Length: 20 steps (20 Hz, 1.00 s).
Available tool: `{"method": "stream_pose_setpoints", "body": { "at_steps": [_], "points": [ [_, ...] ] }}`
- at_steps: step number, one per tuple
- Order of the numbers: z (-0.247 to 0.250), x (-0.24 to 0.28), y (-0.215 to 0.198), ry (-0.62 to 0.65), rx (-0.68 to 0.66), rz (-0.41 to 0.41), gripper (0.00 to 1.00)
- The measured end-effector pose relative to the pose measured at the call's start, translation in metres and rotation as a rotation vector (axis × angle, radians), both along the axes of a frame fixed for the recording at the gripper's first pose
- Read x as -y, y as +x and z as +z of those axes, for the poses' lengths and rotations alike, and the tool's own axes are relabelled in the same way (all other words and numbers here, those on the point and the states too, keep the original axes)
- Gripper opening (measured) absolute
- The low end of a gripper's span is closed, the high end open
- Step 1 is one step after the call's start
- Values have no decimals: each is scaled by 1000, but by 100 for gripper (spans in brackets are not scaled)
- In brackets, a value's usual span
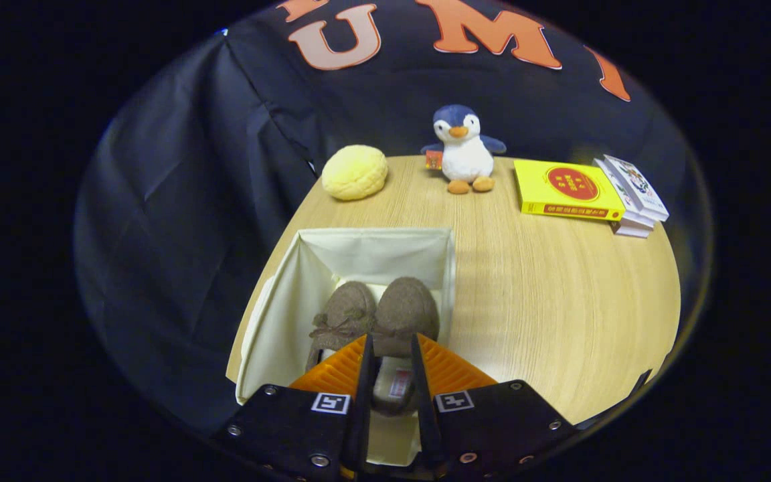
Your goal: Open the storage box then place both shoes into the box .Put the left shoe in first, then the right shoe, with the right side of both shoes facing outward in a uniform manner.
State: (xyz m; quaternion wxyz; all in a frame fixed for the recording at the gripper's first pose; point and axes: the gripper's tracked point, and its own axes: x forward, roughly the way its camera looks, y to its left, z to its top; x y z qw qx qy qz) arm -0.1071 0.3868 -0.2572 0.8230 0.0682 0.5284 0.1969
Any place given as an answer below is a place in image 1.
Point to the yellow book with red circle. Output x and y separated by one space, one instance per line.
569 191

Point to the cream fabric storage box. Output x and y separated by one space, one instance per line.
372 254

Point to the penguin plush toy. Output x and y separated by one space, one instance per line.
467 157

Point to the yellow bun plush toy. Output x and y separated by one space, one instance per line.
355 173

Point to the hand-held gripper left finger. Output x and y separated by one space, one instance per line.
292 435

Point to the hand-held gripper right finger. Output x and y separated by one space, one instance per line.
492 428

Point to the black backdrop cloth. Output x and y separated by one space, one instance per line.
191 201

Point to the dark grey bracket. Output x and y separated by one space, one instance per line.
640 383

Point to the brown fuzzy shoe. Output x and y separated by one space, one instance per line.
352 304
405 308

